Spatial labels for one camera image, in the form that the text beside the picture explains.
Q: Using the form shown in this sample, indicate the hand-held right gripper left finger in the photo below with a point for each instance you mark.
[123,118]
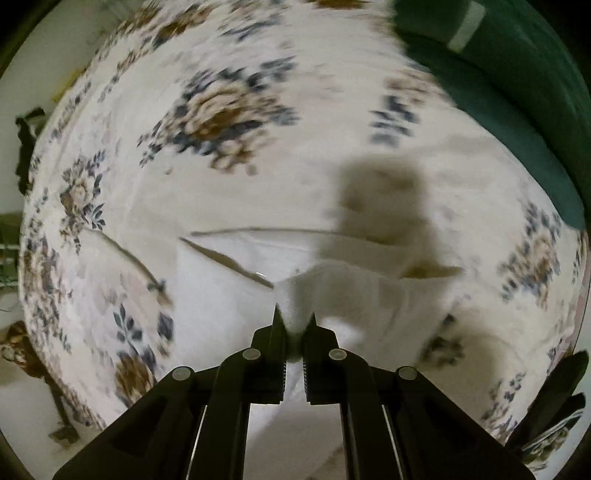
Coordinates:
[272,355]

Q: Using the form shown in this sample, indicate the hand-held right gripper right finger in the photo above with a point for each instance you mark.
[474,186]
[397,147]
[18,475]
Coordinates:
[318,357]

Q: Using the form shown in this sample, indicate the white garment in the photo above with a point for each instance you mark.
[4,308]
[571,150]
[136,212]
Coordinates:
[240,295]

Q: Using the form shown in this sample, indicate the floral bed sheet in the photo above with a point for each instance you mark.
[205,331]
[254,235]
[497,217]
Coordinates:
[258,152]

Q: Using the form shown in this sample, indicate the green blanket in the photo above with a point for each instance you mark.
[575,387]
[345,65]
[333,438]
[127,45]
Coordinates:
[503,92]

